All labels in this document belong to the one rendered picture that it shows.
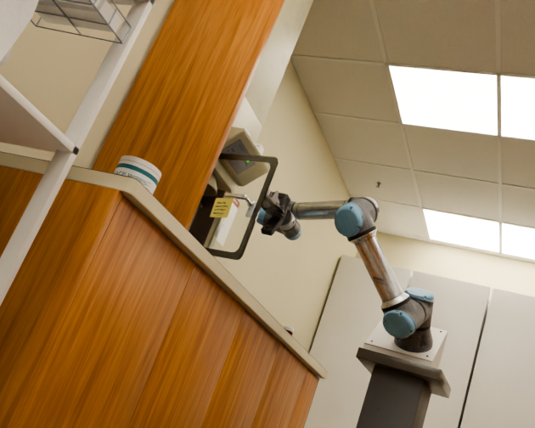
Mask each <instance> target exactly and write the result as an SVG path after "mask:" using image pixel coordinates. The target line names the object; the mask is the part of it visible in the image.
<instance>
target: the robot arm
mask: <svg viewBox="0 0 535 428"><path fill-rule="evenodd" d="M269 192H270V190H269V189H268V191H267V195H266V197H265V200H264V201H263V204H262V208H261V210H260V212H259V215H258V217H257V220H256V222H257V223H259V224H261V225H262V226H263V227H262V228H261V231H262V234H266V235H270V236H272V235H273V234H274V233H275V231H276V232H278V233H281V234H283V235H284V236H285V238H287V239H289V240H296V239H298V238H299V237H300V236H301V225H300V223H299V222H298V221H297V220H323V219H335V227H336V229H337V231H338V232H339V233H340V234H342V235H343V236H346V237H347V239H348V241H349V242H350V243H353V244H354V245H355V246H356V248H357V250H358V253H359V255H360V256H361V258H362V260H363V263H364V266H365V267H366V269H367V271H368V273H369V276H370V278H371V279H372V281H373V283H374V286H375V288H376V289H377V292H378V294H379V296H380V299H381V300H382V304H381V306H380V308H381V310H382V312H383V313H384V317H383V320H382V323H383V326H384V329H385V330H386V332H387V333H388V334H389V335H391V336H394V343H395V344H396V346H398V347H399V348H401V349H403V350H404V351H407V352H417V353H421V352H428V351H430V349H432V345H433V339H432V335H431V317H432V310H433V304H434V295H433V294H432V293H431V292H430V291H428V290H425V289H421V288H415V287H410V288H407V289H405V291H404V292H403V291H402V289H401V286H400V284H399V283H398V281H397V278H396V276H395V274H394V272H393V271H392V269H391V266H390V264H389V262H388V260H387V258H386V255H385V253H384V251H383V250H382V248H381V246H380V243H379V241H378V240H377V238H376V236H375V233H376V230H377V228H376V226H375V222H376V220H377V219H378V217H379V215H380V208H379V206H378V204H377V202H376V201H375V200H374V199H372V198H370V197H368V196H362V197H351V198H349V199H348V200H332V201H314V202H295V201H293V200H291V199H290V197H289V196H288V195H287V194H283V193H279V191H278V190H276V191H275V192H272V191H271V192H270V193H269Z"/></svg>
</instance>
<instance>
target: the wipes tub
mask: <svg viewBox="0 0 535 428"><path fill-rule="evenodd" d="M114 174H119V175H123V176H128V177H133V178H135V179H137V180H138V181H139V182H140V183H141V184H142V185H143V186H144V187H145V188H146V189H147V190H148V191H149V192H150V193H151V194H153V193H154V192H155V189H156V187H157V184H158V182H159V181H160V179H161V172H160V171H159V169H158V168H156V167H155V166H154V165H152V164H151V163H149V162H147V161H146V160H143V159H140V158H138V157H135V156H131V155H123V156H122V157H121V159H120V161H119V163H118V165H117V167H116V169H115V171H114Z"/></svg>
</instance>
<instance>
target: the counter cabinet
mask: <svg viewBox="0 0 535 428"><path fill-rule="evenodd" d="M43 175H44V174H40V173H36V172H28V171H24V170H20V169H16V168H12V167H7V166H0V257H1V255H2V254H3V252H4V250H5V248H6V246H7V244H8V242H9V240H10V238H11V236H12V235H13V233H14V231H15V229H16V227H17V225H18V223H19V221H20V219H21V217H22V216H23V214H24V212H25V209H26V207H27V206H28V204H29V202H30V200H31V198H32V196H33V195H34V193H35V191H36V189H37V186H38V184H39V183H40V181H41V179H42V177H43ZM318 381H319V378H318V377H317V376H316V375H315V374H314V373H313V372H312V371H311V370H310V369H309V368H308V367H307V366H306V365H305V364H304V363H302V362H301V361H300V360H299V359H298V358H297V357H296V356H295V355H294V354H293V353H292V352H291V351H289V350H288V349H287V348H286V347H285V346H284V345H283V344H282V343H281V342H280V341H279V340H278V339H276V338H275V337H274V336H273V335H272V334H271V333H270V332H269V331H268V330H267V329H266V328H265V327H263V326H262V325H261V324H260V323H259V322H258V321H257V320H256V319H255V318H254V317H253V316H251V315H250V314H249V313H248V312H247V311H246V310H245V309H244V308H243V307H242V306H241V305H240V304H239V303H238V302H237V301H236V300H235V299H234V298H233V297H232V296H231V295H230V294H229V293H228V292H226V291H225V290H224V289H223V288H222V287H221V286H220V285H219V284H218V283H217V282H216V281H215V280H213V279H212V278H211V277H210V276H209V275H208V274H207V273H206V272H205V271H204V270H203V269H202V268H200V267H199V266H198V265H197V264H196V263H195V262H194V261H193V260H192V259H191V258H190V257H189V256H187V255H186V254H185V253H184V252H183V251H182V250H181V249H180V248H179V247H178V246H177V245H175V244H174V243H173V242H172V241H171V240H170V239H169V238H168V237H167V236H166V235H165V234H164V233H162V232H161V231H160V230H159V229H158V228H157V227H156V226H155V225H154V224H153V223H152V222H151V221H150V220H149V219H148V218H147V217H146V216H145V215H144V214H143V213H142V212H141V211H140V210H138V209H137V208H136V207H135V206H134V205H133V204H132V203H131V202H130V201H129V200H128V199H127V198H125V197H124V196H123V193H122V192H121V191H120V190H118V189H110V188H106V187H102V186H98V185H93V184H89V183H82V182H77V181H73V180H69V179H65V180H64V182H63V183H62V185H61V187H60V189H59V192H58V193H57V195H56V197H55V199H54V201H53V204H52V205H51V207H50V209H49V211H48V214H47V215H46V217H45V219H44V221H43V223H42V226H41V227H40V229H39V231H38V233H37V235H36V237H35V239H34V240H33V242H32V244H31V247H30V249H29V250H28V252H27V254H26V256H25V259H24V261H23V262H22V264H21V266H20V269H19V271H18V272H17V274H16V276H15V278H14V281H13V283H12V284H11V285H10V287H9V289H8V292H7V294H6V296H5V297H4V299H3V302H2V304H1V306H0V428H304V425H305V423H306V420H307V416H308V413H309V410H310V408H311V404H312V401H313V397H314V394H315V391H316V389H317V385H318Z"/></svg>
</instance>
